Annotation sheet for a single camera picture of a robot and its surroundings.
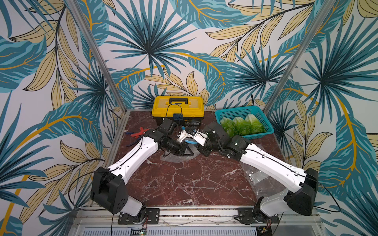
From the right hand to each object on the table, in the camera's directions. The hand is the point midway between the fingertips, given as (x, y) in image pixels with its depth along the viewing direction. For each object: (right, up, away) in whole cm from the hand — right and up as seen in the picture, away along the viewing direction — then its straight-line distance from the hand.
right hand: (197, 140), depth 74 cm
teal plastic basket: (+39, +19, +47) cm, 64 cm away
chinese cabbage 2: (+29, +7, +25) cm, 39 cm away
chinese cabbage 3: (+41, +7, +24) cm, 48 cm away
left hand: (-3, -8, -2) cm, 8 cm away
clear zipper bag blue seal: (-3, -2, -2) cm, 4 cm away
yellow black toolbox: (-8, +18, +24) cm, 31 cm away
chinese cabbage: (+22, +7, +23) cm, 33 cm away
